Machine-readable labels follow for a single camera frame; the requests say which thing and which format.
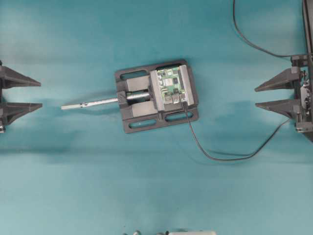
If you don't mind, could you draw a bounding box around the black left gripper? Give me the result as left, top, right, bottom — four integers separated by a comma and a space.
0, 61, 43, 133

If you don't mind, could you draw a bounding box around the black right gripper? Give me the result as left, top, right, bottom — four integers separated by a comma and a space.
254, 55, 313, 141

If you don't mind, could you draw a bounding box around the black USB plug with cable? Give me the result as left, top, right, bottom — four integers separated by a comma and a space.
180, 99, 291, 162

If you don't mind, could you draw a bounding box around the green single-board computer PCB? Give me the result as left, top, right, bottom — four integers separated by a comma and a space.
156, 67, 187, 104

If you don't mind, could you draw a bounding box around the steel threaded vise screw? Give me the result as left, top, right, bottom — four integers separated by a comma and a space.
61, 91, 153, 110

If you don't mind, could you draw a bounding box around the black bench vise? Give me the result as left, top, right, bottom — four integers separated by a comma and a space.
114, 59, 199, 133

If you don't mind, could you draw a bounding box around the grey device at table edge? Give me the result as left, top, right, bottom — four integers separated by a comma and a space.
156, 231, 217, 235

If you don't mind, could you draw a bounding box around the black camera cable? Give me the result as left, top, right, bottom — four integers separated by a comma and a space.
232, 0, 309, 58

